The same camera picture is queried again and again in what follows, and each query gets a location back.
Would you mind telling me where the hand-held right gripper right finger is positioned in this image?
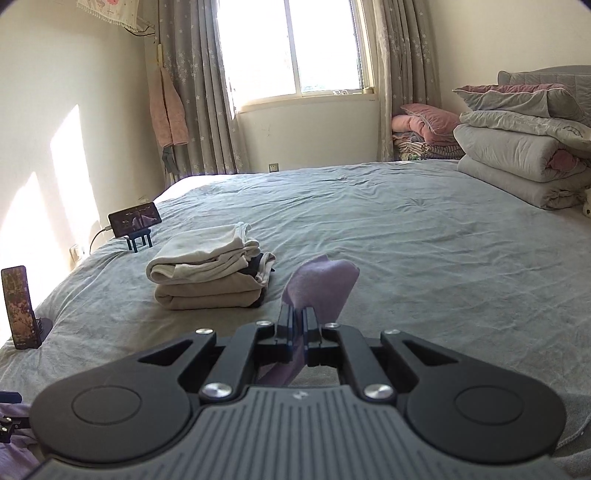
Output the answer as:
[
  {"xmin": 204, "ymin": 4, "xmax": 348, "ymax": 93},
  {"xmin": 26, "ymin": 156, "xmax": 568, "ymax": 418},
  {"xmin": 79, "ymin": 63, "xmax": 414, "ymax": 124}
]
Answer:
[{"xmin": 302, "ymin": 307, "xmax": 458, "ymax": 404}]

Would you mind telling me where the purple long-sleeve shirt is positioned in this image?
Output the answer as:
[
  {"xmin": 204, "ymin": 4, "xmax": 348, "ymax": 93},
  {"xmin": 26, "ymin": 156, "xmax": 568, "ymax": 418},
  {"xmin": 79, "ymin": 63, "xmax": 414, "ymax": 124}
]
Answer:
[{"xmin": 0, "ymin": 255, "xmax": 360, "ymax": 480}]

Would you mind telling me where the grey hanging cloth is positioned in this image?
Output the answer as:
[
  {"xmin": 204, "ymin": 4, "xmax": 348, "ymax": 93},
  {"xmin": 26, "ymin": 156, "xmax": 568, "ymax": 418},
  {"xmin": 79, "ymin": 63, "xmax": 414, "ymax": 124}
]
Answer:
[{"xmin": 161, "ymin": 147, "xmax": 178, "ymax": 181}]

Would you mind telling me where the white charging cable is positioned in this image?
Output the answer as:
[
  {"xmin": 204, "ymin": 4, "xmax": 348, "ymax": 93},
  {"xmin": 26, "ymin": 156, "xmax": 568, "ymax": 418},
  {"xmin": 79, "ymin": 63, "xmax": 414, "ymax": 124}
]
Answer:
[{"xmin": 88, "ymin": 225, "xmax": 112, "ymax": 254}]

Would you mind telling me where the grey pink-lined folded quilt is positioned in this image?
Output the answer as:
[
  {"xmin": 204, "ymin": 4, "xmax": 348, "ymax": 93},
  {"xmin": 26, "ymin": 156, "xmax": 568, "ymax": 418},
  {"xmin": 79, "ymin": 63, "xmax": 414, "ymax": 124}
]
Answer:
[{"xmin": 452, "ymin": 84, "xmax": 587, "ymax": 124}]

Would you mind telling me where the window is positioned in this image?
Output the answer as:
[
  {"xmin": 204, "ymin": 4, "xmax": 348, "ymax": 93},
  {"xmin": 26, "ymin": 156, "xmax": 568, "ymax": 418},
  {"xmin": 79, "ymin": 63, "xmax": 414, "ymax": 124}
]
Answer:
[{"xmin": 215, "ymin": 0, "xmax": 377, "ymax": 112}]

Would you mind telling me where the upright black smartphone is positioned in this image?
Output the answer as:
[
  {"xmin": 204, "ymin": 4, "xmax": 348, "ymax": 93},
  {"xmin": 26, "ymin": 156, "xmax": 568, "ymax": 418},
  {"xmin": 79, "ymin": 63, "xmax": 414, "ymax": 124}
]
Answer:
[{"xmin": 1, "ymin": 265, "xmax": 37, "ymax": 349}]

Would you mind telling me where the grey padded headboard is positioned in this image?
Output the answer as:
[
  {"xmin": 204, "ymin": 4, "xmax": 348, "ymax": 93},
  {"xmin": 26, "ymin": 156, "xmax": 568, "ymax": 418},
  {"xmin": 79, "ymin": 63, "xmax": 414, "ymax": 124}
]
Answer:
[{"xmin": 498, "ymin": 65, "xmax": 591, "ymax": 93}]

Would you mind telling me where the dark folded garment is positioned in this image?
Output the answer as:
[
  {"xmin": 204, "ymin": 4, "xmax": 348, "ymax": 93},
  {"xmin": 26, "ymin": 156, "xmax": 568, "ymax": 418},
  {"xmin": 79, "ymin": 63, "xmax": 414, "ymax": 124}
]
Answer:
[{"xmin": 247, "ymin": 251, "xmax": 277, "ymax": 308}]

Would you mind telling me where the grey star curtain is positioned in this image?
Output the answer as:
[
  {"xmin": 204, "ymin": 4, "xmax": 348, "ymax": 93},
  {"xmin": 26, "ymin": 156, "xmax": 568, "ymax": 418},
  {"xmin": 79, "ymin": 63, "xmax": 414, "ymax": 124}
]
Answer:
[
  {"xmin": 358, "ymin": 0, "xmax": 444, "ymax": 162},
  {"xmin": 152, "ymin": 0, "xmax": 250, "ymax": 178}
]

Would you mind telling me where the light grey thick quilt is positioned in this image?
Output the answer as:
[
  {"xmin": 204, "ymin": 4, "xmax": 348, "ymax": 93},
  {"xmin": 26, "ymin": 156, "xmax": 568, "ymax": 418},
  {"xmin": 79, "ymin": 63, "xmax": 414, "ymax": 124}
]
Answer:
[{"xmin": 454, "ymin": 111, "xmax": 591, "ymax": 210}]

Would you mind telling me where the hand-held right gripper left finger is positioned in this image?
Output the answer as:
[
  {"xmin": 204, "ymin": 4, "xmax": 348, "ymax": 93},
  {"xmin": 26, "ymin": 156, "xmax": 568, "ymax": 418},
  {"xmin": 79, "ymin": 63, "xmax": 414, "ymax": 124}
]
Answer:
[{"xmin": 136, "ymin": 305, "xmax": 294, "ymax": 404}]

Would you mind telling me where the sideways smartphone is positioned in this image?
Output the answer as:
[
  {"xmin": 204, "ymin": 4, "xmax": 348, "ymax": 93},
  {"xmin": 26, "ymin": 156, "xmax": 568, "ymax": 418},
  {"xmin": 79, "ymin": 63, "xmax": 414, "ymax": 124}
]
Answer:
[{"xmin": 107, "ymin": 202, "xmax": 162, "ymax": 238}]

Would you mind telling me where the floral lace cover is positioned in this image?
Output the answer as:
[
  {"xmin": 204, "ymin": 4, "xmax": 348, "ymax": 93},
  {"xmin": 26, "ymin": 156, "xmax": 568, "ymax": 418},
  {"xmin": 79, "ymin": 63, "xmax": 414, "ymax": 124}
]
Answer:
[{"xmin": 76, "ymin": 0, "xmax": 139, "ymax": 31}]

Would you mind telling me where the grey bed blanket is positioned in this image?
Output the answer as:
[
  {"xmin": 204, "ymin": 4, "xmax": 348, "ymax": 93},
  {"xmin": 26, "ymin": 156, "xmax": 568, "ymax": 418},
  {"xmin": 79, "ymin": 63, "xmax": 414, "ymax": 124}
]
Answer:
[{"xmin": 0, "ymin": 159, "xmax": 591, "ymax": 480}]

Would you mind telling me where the striped folded bedding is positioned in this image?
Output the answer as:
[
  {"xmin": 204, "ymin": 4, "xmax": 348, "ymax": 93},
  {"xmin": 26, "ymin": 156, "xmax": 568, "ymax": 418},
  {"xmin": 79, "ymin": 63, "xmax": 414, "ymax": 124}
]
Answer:
[{"xmin": 392, "ymin": 131, "xmax": 465, "ymax": 161}]

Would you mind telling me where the pink hanging towel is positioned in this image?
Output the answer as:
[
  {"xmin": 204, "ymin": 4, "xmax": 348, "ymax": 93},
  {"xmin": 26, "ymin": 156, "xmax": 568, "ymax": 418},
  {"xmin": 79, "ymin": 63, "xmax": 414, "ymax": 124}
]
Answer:
[{"xmin": 148, "ymin": 69, "xmax": 190, "ymax": 148}]

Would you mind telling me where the white folded garment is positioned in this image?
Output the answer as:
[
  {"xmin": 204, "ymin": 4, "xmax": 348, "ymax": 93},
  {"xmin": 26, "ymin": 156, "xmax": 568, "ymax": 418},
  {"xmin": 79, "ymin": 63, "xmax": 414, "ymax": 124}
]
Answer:
[{"xmin": 147, "ymin": 222, "xmax": 262, "ymax": 284}]

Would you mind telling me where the blue phone stand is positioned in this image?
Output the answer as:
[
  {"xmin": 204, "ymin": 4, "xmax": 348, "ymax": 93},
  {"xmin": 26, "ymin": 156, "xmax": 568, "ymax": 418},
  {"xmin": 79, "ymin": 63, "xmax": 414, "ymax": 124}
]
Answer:
[{"xmin": 127, "ymin": 228, "xmax": 154, "ymax": 254}]

